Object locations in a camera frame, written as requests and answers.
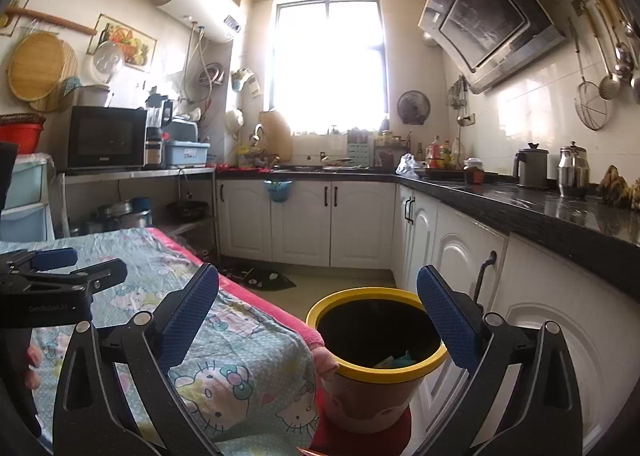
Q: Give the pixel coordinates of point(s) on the red stool under bin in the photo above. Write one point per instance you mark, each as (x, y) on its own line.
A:
(330, 439)

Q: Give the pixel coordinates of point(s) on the pink blanket under cloth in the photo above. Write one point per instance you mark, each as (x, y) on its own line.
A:
(324, 362)

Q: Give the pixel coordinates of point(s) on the red plastic basin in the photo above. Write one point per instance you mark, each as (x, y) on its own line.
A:
(24, 130)

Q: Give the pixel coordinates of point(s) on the blue hanging sink basket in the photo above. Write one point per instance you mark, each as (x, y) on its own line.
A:
(278, 190)

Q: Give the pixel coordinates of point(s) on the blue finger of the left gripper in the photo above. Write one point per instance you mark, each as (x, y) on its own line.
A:
(103, 275)
(53, 259)

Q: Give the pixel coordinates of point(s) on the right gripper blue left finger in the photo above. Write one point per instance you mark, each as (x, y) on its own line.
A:
(180, 315)

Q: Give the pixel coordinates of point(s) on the plastic drawer cabinet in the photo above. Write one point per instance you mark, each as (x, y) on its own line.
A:
(26, 217)

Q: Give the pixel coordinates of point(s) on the black blender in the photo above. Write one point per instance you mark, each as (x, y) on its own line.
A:
(159, 110)

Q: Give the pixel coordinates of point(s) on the steel range hood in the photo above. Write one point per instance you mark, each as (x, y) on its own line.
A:
(490, 40)

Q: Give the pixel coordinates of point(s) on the black floor mat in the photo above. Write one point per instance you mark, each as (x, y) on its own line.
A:
(251, 276)

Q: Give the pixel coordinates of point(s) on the wall mounted small fan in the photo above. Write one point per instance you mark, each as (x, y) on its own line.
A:
(413, 108)

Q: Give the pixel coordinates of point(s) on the wire skimmer strainer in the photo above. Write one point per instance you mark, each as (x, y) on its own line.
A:
(591, 109)

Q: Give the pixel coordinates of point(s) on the steel pot with lid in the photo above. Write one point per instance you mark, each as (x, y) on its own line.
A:
(134, 213)

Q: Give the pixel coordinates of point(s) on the blue dish rack box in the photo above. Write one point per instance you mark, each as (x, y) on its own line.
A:
(185, 153)

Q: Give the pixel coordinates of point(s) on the person's left hand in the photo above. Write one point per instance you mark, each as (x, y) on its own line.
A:
(34, 359)

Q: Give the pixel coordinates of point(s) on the steel thermos jug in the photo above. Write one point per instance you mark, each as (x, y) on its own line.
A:
(573, 172)

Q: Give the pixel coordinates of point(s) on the black microwave oven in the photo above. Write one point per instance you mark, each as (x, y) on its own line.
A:
(93, 137)

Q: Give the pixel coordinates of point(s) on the fruit picture on wall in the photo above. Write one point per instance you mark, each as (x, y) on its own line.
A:
(137, 48)

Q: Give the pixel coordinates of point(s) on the yellow rimmed trash bin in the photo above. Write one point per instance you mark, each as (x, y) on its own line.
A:
(360, 327)

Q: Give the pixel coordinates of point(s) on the black wok pan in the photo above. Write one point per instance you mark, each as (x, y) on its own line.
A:
(186, 210)

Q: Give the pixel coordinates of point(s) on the grey electric kettle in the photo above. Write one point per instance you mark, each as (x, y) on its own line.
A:
(530, 167)

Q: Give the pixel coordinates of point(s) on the white cabinet run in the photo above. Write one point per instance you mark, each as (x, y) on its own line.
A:
(387, 226)

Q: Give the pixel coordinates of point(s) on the round bamboo tray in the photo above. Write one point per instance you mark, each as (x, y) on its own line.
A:
(35, 66)

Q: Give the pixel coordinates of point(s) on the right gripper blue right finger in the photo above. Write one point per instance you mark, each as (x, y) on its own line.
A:
(456, 317)

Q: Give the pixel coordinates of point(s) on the black granite countertop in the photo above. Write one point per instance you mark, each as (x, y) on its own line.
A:
(601, 239)

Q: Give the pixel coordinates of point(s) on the white water heater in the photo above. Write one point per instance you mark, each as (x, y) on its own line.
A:
(222, 20)

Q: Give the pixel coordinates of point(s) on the blue knitted cloth bundle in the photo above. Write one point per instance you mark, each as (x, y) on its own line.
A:
(393, 362)

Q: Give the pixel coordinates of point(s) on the wooden cutting board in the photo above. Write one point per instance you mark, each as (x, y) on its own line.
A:
(277, 135)

